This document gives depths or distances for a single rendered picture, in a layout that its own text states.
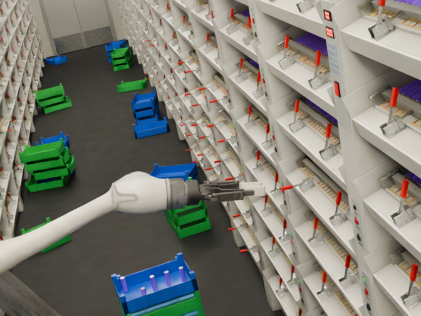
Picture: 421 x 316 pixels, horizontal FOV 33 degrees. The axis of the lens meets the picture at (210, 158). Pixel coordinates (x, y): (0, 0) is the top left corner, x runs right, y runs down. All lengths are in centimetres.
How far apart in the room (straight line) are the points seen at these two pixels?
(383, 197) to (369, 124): 19
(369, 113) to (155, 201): 75
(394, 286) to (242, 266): 217
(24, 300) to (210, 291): 150
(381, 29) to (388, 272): 60
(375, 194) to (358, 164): 8
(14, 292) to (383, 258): 113
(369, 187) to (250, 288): 201
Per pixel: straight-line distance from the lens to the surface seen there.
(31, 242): 206
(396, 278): 166
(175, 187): 204
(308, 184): 216
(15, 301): 228
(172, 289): 280
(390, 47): 128
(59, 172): 549
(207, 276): 374
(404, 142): 136
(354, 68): 153
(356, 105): 154
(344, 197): 199
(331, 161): 183
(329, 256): 217
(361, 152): 158
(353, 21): 150
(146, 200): 202
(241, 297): 350
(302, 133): 206
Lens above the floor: 181
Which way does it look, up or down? 20 degrees down
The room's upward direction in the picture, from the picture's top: 12 degrees counter-clockwise
